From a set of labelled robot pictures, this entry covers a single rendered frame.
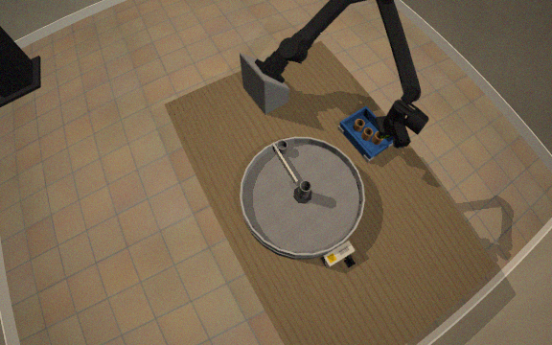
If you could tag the bronze bushing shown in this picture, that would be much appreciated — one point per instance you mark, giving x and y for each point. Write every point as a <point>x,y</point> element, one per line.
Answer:
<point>376,140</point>
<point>366,137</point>
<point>360,123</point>

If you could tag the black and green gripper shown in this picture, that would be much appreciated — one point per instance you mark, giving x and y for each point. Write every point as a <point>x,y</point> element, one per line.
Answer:
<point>380,121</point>

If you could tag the grey metal bushing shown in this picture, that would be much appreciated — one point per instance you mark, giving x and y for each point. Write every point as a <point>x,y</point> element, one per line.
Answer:
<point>303,196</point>
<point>306,183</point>
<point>284,144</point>

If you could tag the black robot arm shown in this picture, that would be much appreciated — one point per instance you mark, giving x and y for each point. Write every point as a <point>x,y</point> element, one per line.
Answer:
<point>295,48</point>

